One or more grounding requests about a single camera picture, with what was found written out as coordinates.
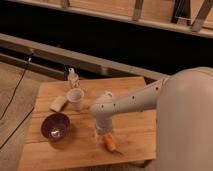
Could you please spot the wooden board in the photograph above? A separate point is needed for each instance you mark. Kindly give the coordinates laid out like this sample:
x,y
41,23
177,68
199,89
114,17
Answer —
x,y
134,133

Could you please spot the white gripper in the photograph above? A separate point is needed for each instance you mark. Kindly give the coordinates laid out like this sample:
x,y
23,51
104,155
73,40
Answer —
x,y
104,127

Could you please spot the white plastic cup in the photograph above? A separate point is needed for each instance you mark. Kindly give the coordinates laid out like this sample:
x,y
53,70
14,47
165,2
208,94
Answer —
x,y
75,97

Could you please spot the small white figurine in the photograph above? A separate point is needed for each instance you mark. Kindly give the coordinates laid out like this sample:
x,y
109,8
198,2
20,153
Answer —
x,y
73,78

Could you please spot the orange pepper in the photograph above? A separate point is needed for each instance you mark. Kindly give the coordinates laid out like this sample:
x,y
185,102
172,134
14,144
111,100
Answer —
x,y
109,143

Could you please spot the dark purple ceramic bowl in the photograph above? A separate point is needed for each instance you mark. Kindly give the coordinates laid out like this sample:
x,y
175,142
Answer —
x,y
55,127

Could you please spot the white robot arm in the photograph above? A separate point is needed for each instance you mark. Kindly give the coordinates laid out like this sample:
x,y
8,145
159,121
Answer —
x,y
184,107

